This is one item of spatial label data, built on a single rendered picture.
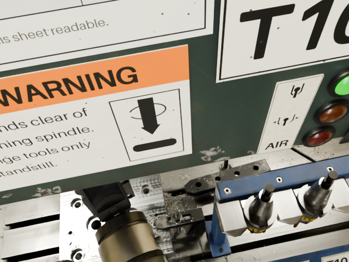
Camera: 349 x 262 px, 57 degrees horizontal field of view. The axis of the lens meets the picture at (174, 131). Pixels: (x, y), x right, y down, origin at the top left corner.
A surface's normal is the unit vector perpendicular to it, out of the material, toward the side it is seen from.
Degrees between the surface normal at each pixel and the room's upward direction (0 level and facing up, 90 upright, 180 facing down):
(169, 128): 90
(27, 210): 0
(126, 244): 5
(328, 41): 90
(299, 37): 90
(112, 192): 66
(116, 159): 90
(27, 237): 0
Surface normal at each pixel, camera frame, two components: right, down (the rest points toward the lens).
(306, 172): -0.07, -0.57
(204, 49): 0.18, 0.80
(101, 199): 0.40, 0.41
